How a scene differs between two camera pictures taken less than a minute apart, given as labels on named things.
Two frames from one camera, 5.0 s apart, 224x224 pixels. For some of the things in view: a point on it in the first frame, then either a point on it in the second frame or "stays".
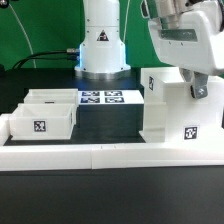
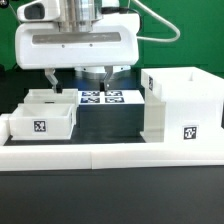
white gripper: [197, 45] → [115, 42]
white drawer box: [42, 121] stays
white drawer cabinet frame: [171, 113] stays
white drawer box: [52, 96] stays
